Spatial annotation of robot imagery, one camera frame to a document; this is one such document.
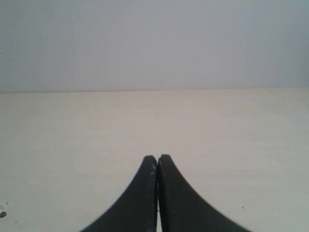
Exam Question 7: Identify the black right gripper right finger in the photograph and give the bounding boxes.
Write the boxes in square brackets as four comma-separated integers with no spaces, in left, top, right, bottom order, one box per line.
[157,155,248,232]

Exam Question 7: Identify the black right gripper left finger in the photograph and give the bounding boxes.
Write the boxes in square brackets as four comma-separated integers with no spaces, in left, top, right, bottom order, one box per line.
[83,156,157,232]

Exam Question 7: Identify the brown beans and rice grains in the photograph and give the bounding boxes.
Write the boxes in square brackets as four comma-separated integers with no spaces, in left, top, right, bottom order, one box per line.
[0,201,10,218]

